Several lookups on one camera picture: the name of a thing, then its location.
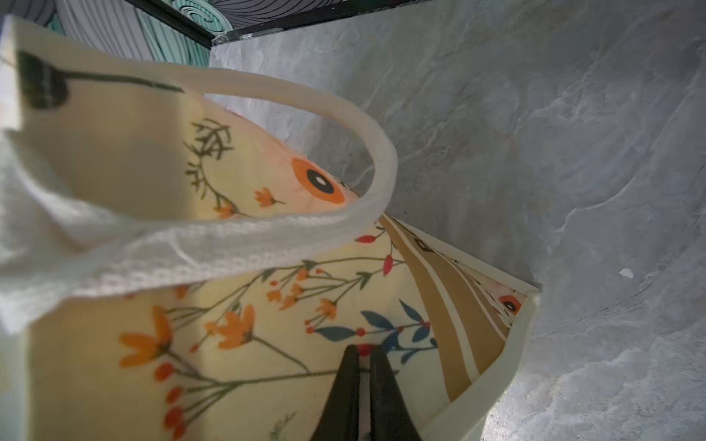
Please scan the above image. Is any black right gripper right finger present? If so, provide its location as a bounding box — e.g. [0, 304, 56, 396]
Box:
[370, 347, 421, 441]

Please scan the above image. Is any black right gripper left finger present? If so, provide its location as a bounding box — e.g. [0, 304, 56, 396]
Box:
[310, 345, 360, 441]

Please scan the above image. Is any black corner frame post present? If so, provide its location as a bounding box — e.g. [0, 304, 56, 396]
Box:
[127, 0, 214, 49]

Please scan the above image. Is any floral canvas tote bag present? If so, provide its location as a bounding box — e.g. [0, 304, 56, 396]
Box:
[1, 17, 539, 440]

